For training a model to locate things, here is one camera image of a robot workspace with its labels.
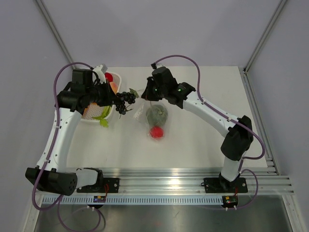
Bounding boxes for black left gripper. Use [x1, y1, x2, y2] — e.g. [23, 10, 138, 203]
[85, 79, 120, 107]

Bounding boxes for green netted melon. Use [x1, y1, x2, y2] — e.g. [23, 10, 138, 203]
[146, 104, 168, 127]

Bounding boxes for clear zip top bag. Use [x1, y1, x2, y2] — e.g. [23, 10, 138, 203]
[130, 88, 169, 141]

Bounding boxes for dark grape bunch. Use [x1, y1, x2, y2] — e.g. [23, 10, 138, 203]
[115, 88, 139, 118]

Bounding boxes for red apple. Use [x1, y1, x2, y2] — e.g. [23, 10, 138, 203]
[149, 126, 164, 139]

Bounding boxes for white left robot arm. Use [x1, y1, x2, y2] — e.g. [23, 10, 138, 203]
[25, 65, 118, 196]

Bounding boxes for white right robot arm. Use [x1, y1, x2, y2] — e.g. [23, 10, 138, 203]
[141, 66, 253, 191]

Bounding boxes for white perforated basket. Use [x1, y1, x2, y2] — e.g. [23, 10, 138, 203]
[81, 72, 122, 125]

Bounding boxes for red tomato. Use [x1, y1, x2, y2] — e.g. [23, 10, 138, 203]
[105, 72, 113, 83]

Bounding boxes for peach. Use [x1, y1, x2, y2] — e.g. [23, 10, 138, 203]
[110, 82, 118, 94]

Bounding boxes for green lettuce leaf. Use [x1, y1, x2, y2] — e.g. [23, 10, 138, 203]
[92, 106, 112, 128]

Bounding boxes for left aluminium frame post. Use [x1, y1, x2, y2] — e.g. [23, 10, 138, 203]
[34, 0, 74, 63]

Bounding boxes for aluminium frame post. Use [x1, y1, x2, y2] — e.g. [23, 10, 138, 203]
[243, 0, 289, 75]
[34, 0, 74, 63]

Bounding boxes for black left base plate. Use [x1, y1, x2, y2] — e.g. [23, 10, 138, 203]
[77, 177, 120, 193]

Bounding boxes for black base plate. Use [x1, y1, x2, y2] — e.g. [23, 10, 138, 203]
[77, 177, 120, 193]
[201, 177, 248, 193]

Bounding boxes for aluminium front rail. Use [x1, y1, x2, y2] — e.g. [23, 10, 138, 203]
[101, 166, 294, 195]

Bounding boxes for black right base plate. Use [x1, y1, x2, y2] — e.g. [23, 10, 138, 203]
[201, 177, 248, 193]

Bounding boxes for white slotted cable duct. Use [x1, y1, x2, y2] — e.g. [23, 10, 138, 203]
[42, 195, 224, 206]

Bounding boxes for right aluminium side rail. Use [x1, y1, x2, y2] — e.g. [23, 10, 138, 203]
[239, 67, 281, 175]

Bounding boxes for right aluminium frame post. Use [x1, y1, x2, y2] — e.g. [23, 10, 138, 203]
[243, 0, 289, 75]

